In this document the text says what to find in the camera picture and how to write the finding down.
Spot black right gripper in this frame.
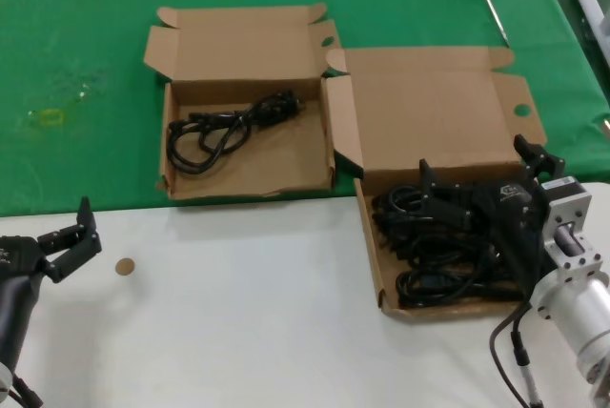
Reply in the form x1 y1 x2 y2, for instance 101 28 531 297
417 133 566 296

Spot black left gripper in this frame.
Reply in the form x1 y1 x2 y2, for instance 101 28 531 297
0 196 103 284

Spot black power cable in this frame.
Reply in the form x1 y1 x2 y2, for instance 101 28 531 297
376 219 506 272
371 185 430 233
167 88 306 175
395 267 525 310

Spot open cardboard mailer box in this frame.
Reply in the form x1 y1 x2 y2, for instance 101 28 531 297
325 45 548 318

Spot cardboard box with torn rim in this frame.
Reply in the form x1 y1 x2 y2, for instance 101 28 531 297
142 3 342 201

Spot green tablecloth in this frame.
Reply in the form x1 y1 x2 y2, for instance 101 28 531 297
0 0 610 217

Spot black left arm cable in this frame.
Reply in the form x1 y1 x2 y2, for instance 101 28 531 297
8 372 44 408

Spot right arm cable silver connector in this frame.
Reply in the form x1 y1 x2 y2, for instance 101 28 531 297
488 297 544 408

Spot white metal frame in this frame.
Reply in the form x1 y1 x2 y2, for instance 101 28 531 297
574 0 610 61

